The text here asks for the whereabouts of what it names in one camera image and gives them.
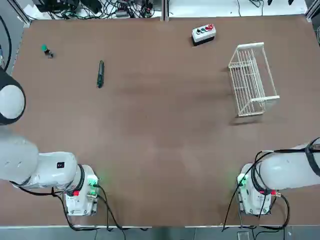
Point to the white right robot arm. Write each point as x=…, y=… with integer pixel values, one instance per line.
x=282, y=170

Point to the green utility knife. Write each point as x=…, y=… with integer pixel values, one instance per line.
x=100, y=74

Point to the aluminium frame post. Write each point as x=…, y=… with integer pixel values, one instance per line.
x=164, y=10

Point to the green push button switch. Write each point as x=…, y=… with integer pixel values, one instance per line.
x=45, y=47

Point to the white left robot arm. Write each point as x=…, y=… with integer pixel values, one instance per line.
x=50, y=170

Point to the white push-button control box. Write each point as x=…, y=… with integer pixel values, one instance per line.
x=203, y=35

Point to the grey power strip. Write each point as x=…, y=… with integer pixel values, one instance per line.
x=123, y=13

